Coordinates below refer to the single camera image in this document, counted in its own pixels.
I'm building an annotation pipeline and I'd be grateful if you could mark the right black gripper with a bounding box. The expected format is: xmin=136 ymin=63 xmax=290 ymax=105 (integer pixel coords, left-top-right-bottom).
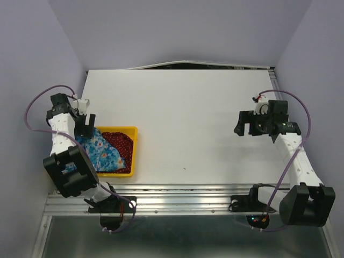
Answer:
xmin=233 ymin=109 xmax=272 ymax=136

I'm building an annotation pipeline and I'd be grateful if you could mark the yellow plastic tray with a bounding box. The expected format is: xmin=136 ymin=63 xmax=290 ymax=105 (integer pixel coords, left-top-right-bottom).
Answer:
xmin=97 ymin=126 xmax=138 ymax=178

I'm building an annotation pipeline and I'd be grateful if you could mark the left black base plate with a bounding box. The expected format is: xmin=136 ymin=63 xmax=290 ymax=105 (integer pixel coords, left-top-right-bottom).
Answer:
xmin=84 ymin=195 xmax=137 ymax=234

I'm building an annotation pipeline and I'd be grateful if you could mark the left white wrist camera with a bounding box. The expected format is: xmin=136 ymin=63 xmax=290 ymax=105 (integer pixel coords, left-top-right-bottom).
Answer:
xmin=71 ymin=99 xmax=90 ymax=114

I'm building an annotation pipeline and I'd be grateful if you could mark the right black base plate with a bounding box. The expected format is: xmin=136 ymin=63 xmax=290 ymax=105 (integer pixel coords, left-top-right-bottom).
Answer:
xmin=228 ymin=195 xmax=270 ymax=231

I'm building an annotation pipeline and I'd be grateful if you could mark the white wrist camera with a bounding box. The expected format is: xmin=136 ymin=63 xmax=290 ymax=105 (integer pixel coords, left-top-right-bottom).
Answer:
xmin=253 ymin=95 xmax=269 ymax=115
xmin=71 ymin=99 xmax=90 ymax=114

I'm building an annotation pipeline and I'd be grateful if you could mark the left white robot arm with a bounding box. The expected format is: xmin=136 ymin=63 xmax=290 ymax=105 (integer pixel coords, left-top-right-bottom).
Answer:
xmin=43 ymin=93 xmax=120 ymax=212

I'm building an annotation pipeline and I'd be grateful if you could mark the red polka dot skirt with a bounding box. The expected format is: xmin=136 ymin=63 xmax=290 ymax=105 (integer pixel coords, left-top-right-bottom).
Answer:
xmin=102 ymin=132 xmax=134 ymax=174

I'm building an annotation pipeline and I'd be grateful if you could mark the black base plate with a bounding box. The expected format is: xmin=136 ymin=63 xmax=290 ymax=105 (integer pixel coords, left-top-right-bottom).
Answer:
xmin=228 ymin=195 xmax=270 ymax=231
xmin=84 ymin=195 xmax=137 ymax=234

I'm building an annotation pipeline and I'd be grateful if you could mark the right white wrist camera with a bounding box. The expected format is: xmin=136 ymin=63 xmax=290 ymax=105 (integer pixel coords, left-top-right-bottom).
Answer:
xmin=253 ymin=95 xmax=269 ymax=115

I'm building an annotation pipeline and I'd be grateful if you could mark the aluminium frame rail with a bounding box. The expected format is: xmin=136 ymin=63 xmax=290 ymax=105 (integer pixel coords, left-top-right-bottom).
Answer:
xmin=42 ymin=184 xmax=330 ymax=217

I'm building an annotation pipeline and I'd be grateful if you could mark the blue floral skirt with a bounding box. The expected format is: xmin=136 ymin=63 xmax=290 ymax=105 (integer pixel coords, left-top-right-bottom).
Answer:
xmin=76 ymin=127 xmax=125 ymax=172

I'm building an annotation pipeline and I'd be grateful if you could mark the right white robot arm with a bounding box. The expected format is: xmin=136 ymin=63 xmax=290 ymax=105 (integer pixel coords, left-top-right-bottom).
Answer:
xmin=228 ymin=100 xmax=335 ymax=230

